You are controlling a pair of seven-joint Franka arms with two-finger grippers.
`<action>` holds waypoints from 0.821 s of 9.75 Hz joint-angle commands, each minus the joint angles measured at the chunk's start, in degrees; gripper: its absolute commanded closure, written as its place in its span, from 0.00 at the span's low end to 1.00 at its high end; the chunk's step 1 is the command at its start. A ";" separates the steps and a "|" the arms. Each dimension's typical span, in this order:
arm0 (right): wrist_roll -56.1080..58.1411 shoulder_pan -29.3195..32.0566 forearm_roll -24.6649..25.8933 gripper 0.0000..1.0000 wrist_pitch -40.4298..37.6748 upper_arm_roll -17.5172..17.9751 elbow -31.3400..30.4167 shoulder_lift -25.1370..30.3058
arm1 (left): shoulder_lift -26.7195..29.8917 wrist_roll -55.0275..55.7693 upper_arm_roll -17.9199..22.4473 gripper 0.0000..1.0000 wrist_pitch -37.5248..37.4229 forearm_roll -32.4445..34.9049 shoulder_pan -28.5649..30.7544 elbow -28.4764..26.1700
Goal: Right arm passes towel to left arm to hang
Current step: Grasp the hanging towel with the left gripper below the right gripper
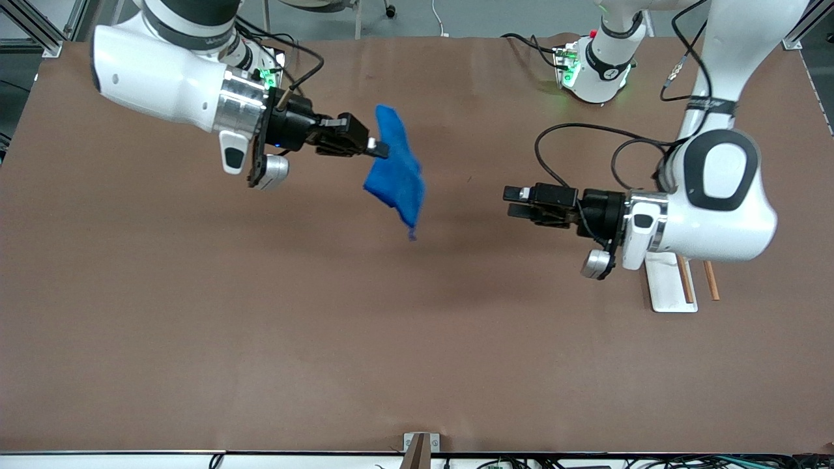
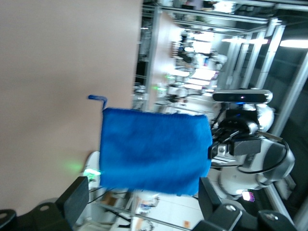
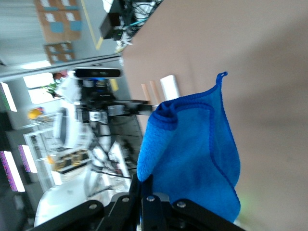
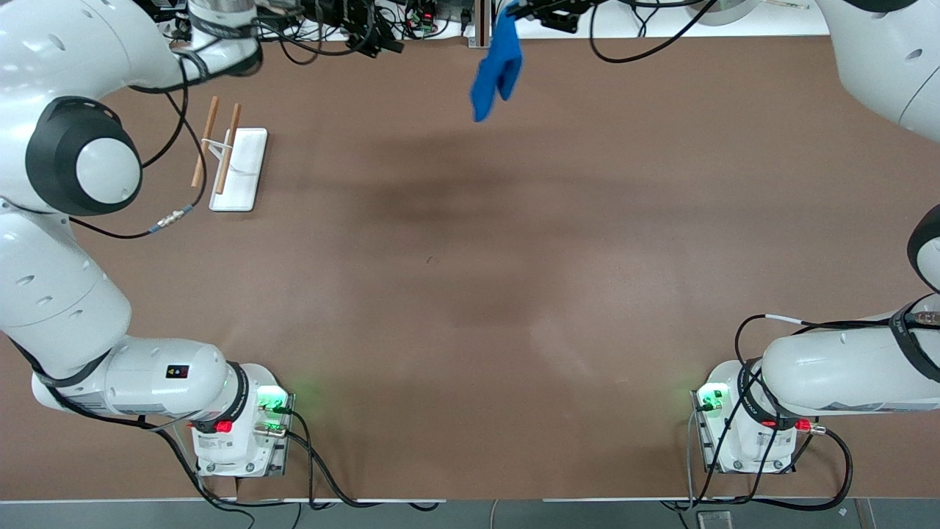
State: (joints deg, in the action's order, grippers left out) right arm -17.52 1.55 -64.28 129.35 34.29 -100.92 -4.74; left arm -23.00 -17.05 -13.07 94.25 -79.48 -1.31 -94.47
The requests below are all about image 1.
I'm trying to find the blue microfibre towel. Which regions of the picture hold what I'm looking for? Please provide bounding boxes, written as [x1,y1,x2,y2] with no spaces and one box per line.
[363,104,426,242]

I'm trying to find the grey wheeled chair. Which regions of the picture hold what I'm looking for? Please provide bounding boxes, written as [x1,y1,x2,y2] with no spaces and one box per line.
[261,0,398,40]

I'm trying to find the brown table cover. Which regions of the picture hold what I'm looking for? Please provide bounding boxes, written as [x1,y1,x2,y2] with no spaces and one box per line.
[0,33,834,453]

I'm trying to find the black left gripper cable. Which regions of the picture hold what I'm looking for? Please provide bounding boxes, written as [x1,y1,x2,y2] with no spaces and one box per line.
[534,122,682,196]

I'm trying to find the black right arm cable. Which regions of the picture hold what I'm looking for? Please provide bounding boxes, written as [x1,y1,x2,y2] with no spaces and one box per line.
[235,18,325,92]

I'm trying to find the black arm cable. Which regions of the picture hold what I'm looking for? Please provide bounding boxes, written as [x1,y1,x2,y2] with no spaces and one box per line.
[660,0,712,103]
[235,18,325,92]

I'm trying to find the white floor cable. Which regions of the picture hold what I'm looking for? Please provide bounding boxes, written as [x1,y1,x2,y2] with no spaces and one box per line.
[430,0,452,38]

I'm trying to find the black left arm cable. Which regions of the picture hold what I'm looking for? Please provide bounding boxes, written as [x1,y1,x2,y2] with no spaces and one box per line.
[660,0,712,103]

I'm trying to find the black left base cable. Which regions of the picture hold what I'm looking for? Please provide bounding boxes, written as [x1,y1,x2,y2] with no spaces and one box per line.
[500,33,564,69]

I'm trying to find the tangled black cable bundle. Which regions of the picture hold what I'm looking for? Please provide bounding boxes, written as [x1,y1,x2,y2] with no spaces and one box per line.
[443,454,834,469]

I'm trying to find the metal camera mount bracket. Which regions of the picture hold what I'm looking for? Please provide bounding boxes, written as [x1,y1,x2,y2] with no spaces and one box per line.
[403,432,440,469]

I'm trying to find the white table edge rail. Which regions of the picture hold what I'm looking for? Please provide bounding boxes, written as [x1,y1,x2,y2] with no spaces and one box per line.
[0,449,834,469]

